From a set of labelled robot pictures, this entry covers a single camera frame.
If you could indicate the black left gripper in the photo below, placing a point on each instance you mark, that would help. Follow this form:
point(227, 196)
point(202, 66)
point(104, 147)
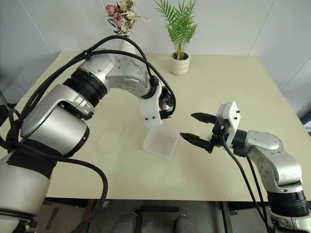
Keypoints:
point(167, 114)

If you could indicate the black metal table frame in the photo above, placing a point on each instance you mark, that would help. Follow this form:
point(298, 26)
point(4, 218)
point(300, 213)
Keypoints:
point(158, 210)

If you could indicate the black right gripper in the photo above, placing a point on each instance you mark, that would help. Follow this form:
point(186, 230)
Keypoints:
point(217, 136)

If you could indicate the clear plastic tray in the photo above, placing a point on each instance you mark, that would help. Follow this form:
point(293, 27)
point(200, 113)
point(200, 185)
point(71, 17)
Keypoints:
point(162, 144)

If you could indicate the pink and white flowers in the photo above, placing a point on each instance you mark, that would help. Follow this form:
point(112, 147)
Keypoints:
point(119, 18)

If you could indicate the white ribbed plant pot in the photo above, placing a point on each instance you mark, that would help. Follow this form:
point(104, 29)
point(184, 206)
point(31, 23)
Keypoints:
point(180, 65)

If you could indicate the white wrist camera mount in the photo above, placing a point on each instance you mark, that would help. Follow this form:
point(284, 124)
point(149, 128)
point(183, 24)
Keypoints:
point(150, 111)
point(232, 114)

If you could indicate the green palm plant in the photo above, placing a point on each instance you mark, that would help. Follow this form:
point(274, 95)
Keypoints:
point(181, 24)

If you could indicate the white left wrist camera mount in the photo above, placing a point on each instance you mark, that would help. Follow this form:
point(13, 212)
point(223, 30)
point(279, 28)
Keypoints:
point(150, 111)

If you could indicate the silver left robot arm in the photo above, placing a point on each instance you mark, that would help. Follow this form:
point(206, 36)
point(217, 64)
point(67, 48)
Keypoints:
point(48, 121)

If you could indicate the dark rounded shape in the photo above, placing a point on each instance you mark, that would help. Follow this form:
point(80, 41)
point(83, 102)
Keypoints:
point(124, 224)
point(184, 225)

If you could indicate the metal tripod leg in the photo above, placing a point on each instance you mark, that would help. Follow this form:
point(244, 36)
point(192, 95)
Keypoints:
point(3, 99)

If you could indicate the white crumpled paper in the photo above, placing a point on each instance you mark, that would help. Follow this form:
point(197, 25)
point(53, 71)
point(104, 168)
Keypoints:
point(106, 205)

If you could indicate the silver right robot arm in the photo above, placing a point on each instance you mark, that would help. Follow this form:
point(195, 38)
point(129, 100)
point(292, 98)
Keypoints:
point(267, 145)

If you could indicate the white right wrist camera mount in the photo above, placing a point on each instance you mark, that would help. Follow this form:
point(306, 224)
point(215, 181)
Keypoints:
point(232, 114)

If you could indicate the white ceramic vase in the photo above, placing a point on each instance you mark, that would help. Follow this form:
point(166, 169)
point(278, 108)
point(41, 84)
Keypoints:
point(126, 46)

